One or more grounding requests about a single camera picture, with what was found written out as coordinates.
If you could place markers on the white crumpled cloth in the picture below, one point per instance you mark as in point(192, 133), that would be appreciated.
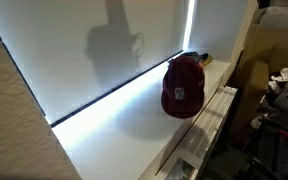
point(279, 78)

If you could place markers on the maroon baseball cap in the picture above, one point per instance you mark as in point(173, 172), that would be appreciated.
point(184, 83)

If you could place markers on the black cap with yellow brim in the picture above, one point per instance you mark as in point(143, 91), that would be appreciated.
point(207, 59)

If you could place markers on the white radiator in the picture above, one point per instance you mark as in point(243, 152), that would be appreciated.
point(207, 123)

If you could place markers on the white roller blind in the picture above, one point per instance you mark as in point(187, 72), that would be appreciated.
point(67, 50)

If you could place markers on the printed picture card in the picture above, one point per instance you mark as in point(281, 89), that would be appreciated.
point(180, 170)

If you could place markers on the brown cardboard box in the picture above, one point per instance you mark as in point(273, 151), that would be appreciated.
point(254, 66)

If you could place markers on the white mesh box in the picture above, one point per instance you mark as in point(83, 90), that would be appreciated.
point(280, 16)

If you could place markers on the black blind bottom rail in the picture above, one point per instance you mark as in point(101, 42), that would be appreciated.
point(117, 88)

